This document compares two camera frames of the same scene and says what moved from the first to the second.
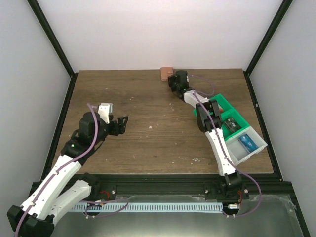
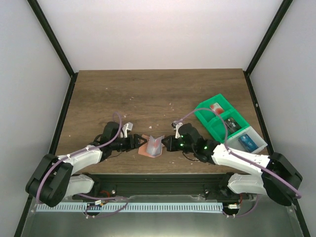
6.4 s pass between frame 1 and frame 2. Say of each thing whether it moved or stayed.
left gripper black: moved
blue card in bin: stayed
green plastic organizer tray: stayed
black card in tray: stayed
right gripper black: moved
